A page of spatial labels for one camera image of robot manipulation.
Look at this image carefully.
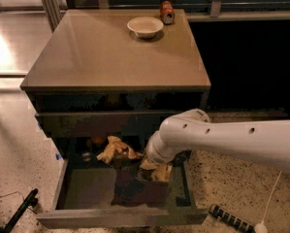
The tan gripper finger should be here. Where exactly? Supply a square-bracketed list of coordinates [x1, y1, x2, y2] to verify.
[140, 158, 158, 170]
[151, 164, 173, 183]

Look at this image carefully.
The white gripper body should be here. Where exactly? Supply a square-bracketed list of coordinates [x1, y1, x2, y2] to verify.
[145, 131, 183, 165]

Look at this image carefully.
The brown chip bag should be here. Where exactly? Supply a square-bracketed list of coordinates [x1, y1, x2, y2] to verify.
[96, 136, 144, 169]

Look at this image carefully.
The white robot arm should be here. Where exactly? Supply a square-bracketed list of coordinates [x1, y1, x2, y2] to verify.
[141, 109, 290, 174]

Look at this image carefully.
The closed upper grey drawer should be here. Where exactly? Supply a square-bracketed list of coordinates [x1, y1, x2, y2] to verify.
[36, 111, 179, 138]

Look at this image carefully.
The orange fruit in drawer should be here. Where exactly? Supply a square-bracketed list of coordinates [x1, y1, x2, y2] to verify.
[90, 136, 107, 145]

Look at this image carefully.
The metal can in drawer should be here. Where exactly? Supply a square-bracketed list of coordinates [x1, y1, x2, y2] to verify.
[81, 151, 92, 162]

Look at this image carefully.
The open grey drawer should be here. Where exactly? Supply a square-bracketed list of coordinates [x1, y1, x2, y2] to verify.
[37, 151, 208, 229]

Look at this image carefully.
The grey drawer cabinet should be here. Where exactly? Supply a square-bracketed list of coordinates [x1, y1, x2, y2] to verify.
[20, 10, 211, 157]

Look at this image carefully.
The black power strip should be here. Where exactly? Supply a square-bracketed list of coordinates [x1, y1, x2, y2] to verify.
[209, 204, 255, 233]

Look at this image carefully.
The white bowl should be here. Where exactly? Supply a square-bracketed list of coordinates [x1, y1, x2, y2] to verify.
[127, 17, 164, 39]

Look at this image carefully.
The black stand leg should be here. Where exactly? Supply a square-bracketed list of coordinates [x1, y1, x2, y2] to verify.
[0, 188, 39, 233]

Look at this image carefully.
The orange soda can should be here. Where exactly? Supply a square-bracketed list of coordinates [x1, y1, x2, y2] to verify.
[160, 1, 175, 25]

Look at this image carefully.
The white cable with plug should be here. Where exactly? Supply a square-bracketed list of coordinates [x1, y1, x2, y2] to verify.
[253, 170, 283, 233]

